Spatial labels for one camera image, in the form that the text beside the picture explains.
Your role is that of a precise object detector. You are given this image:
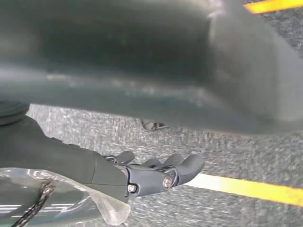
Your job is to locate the black braided cable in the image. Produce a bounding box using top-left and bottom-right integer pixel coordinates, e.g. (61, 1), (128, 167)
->
(11, 181), (56, 227)

